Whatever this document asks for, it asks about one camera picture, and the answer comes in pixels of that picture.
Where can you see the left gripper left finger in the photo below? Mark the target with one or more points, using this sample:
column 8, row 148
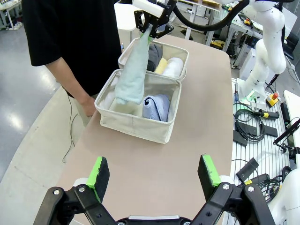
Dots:
column 98, row 178

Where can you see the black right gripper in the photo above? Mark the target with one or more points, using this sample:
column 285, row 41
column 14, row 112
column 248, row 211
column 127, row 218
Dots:
column 167, row 12

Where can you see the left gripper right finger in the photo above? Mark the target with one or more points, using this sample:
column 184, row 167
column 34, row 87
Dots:
column 208, row 175

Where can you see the dark grey towel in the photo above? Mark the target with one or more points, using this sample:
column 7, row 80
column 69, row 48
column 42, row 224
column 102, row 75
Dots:
column 154, row 55

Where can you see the yellow towel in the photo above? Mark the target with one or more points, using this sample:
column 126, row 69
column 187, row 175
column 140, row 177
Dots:
column 161, row 66

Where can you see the white towel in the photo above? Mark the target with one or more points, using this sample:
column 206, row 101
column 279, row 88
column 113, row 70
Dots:
column 173, row 66

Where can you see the pale teal towel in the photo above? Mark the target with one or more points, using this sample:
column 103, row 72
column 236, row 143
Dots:
column 133, row 75

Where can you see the lavender towel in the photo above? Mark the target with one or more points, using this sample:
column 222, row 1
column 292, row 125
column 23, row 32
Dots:
column 157, row 107

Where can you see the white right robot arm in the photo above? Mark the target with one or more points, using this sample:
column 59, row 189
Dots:
column 269, row 30

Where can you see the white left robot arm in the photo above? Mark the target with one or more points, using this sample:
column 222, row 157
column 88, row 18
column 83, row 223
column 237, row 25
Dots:
column 288, row 197

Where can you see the person's right forearm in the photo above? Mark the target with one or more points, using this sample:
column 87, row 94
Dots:
column 68, row 79

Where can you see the person's right hand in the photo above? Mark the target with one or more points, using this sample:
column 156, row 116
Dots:
column 87, row 107

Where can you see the white rounded table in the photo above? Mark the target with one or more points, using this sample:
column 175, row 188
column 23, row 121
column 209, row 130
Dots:
column 126, row 21

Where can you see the beige fabric storage bin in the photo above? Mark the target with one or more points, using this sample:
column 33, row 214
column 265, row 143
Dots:
column 131, row 126
column 172, row 50

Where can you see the flat black power brick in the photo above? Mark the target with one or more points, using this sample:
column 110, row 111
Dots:
column 247, row 168
column 270, row 131
column 240, row 141

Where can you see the person in black polo shirt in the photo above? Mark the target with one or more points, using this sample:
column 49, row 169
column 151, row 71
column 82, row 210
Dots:
column 70, row 35

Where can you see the yellow emergency stop button box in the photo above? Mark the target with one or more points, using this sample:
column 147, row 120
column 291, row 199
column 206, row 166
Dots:
column 272, row 100
column 247, row 21

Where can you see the black office chair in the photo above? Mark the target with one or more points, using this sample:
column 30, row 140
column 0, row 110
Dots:
column 290, row 45

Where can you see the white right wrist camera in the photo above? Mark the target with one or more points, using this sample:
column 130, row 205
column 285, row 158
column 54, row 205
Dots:
column 147, row 7

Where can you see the black camera clamp arm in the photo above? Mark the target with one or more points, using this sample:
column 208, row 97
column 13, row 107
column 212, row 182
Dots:
column 288, row 133

